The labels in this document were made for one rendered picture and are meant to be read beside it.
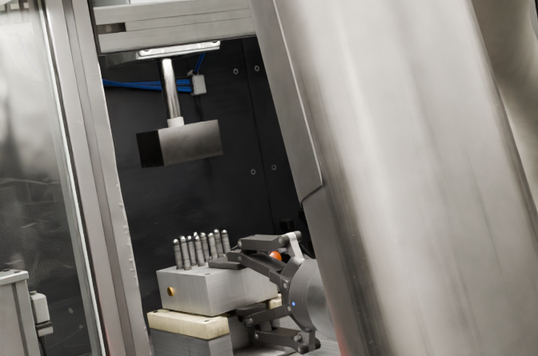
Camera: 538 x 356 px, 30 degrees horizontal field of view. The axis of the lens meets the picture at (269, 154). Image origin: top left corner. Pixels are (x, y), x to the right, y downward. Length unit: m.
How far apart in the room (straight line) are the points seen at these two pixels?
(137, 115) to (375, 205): 1.09
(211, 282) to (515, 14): 0.59
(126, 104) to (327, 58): 1.06
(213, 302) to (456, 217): 0.79
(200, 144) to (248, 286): 0.19
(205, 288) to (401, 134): 0.79
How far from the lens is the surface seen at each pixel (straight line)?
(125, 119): 1.48
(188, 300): 1.23
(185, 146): 1.24
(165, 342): 1.27
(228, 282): 1.19
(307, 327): 1.07
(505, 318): 0.41
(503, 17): 0.71
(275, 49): 0.45
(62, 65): 0.98
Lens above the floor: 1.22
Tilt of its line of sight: 3 degrees down
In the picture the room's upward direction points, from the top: 10 degrees counter-clockwise
